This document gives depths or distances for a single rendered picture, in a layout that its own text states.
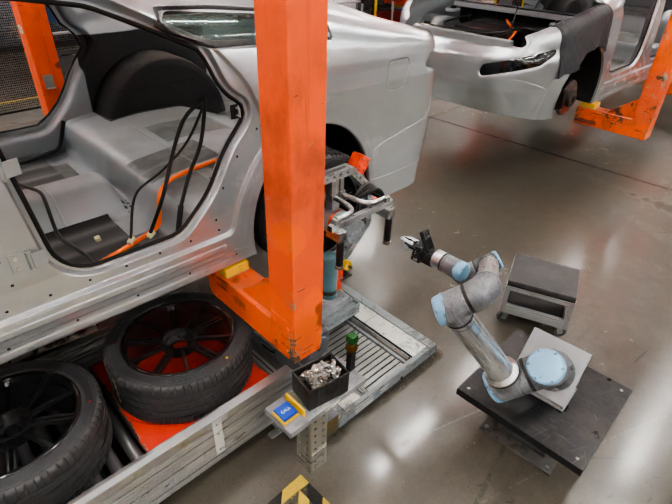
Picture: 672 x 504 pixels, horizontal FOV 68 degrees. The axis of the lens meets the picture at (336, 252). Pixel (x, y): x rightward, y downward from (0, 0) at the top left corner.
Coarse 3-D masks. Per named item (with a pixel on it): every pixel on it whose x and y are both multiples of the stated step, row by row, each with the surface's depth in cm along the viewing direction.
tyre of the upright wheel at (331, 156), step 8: (328, 152) 244; (336, 152) 247; (328, 160) 242; (336, 160) 246; (344, 160) 251; (328, 168) 245; (264, 200) 239; (256, 208) 244; (264, 208) 240; (256, 216) 245; (264, 216) 240; (256, 224) 247; (264, 224) 242; (256, 232) 251; (264, 232) 244; (256, 240) 257; (264, 240) 249; (264, 248) 258
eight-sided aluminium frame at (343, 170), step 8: (336, 168) 243; (344, 168) 242; (352, 168) 244; (328, 176) 235; (336, 176) 239; (344, 176) 243; (352, 176) 248; (360, 176) 252; (360, 184) 256; (360, 208) 271; (368, 216) 272; (368, 224) 274; (344, 248) 273; (352, 248) 274; (344, 256) 271
